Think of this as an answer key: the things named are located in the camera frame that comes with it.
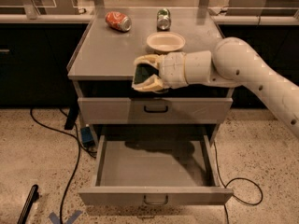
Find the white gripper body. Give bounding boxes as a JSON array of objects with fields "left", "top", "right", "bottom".
[{"left": 159, "top": 52, "right": 188, "bottom": 89}]

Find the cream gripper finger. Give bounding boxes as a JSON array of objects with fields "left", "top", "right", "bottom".
[
  {"left": 134, "top": 54, "right": 164, "bottom": 69},
  {"left": 132, "top": 75, "right": 166, "bottom": 92}
]

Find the green yellow sponge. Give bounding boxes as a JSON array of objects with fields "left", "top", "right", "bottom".
[{"left": 134, "top": 63, "right": 159, "bottom": 84}]

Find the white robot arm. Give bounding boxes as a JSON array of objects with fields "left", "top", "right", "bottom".
[{"left": 132, "top": 37, "right": 299, "bottom": 137}]

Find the grey drawer cabinet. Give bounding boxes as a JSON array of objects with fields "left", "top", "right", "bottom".
[{"left": 68, "top": 7, "right": 234, "bottom": 141}]

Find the closed grey upper drawer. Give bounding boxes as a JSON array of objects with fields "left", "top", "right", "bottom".
[{"left": 78, "top": 98, "right": 233, "bottom": 124}]

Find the open grey middle drawer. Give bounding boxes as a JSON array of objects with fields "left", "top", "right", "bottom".
[{"left": 79, "top": 135, "right": 234, "bottom": 206}]

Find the dark background counter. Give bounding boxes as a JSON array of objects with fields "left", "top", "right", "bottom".
[{"left": 0, "top": 13, "right": 299, "bottom": 107}]

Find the white bowl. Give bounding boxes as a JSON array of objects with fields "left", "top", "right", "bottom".
[{"left": 146, "top": 32, "right": 186, "bottom": 53}]

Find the orange soda can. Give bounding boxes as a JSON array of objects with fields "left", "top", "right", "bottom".
[{"left": 105, "top": 11, "right": 132, "bottom": 32}]

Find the blue power adapter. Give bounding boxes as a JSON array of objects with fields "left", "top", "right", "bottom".
[{"left": 80, "top": 127, "right": 94, "bottom": 147}]

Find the black bar on floor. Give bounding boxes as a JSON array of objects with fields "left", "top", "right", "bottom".
[{"left": 17, "top": 184, "right": 39, "bottom": 224}]

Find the blue tape cross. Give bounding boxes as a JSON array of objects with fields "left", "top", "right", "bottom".
[{"left": 48, "top": 208, "right": 84, "bottom": 224}]

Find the black floor cable left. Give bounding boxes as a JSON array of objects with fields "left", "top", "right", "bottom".
[{"left": 29, "top": 107, "right": 98, "bottom": 224}]

